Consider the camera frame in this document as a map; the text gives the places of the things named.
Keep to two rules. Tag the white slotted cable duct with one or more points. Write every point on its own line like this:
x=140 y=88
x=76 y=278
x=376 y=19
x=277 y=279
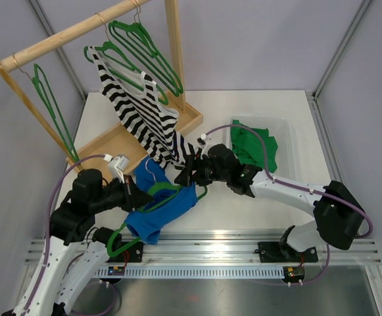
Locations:
x=263 y=272

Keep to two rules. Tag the green tank top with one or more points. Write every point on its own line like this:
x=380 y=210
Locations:
x=249 y=150

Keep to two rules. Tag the green hanger of striped top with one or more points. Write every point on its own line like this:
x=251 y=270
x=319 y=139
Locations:
x=125 y=62

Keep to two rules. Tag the black white striped tank top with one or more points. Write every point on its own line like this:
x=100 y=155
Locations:
x=135 y=100

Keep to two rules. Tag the white plastic basket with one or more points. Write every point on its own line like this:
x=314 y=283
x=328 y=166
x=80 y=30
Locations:
x=282 y=131

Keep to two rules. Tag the green hanger of blue top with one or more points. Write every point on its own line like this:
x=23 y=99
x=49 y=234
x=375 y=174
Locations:
x=157 y=191

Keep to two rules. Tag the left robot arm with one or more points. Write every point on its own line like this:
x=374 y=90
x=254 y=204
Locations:
x=55 y=286

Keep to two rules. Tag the wooden clothes rack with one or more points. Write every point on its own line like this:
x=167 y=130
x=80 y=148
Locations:
x=116 y=137

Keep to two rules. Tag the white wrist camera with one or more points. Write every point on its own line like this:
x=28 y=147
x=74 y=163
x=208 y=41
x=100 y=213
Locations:
x=117 y=165
x=203 y=143

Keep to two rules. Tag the empty green hanger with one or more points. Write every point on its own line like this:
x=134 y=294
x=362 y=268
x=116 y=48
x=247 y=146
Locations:
x=140 y=35
x=159 y=67

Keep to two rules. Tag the empty green hanger front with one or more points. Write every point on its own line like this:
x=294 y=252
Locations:
x=159 y=67

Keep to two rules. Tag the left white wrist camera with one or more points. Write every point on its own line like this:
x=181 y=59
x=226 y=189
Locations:
x=117 y=165

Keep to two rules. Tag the aluminium mounting rail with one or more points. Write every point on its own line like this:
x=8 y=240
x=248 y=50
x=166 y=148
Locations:
x=236 y=247

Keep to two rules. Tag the empty green hanger rear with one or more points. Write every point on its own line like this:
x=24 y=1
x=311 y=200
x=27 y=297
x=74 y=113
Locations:
x=140 y=35

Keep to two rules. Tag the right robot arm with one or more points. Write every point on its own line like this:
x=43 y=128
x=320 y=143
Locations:
x=337 y=216

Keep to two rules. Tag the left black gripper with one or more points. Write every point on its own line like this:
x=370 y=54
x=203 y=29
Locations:
x=133 y=200

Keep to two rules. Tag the blue tank top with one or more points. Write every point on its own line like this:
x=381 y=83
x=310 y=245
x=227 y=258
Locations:
x=164 y=207

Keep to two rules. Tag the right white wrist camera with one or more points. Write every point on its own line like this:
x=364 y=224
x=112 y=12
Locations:
x=203 y=143

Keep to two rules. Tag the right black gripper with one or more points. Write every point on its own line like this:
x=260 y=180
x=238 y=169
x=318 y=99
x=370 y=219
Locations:
x=193 y=162

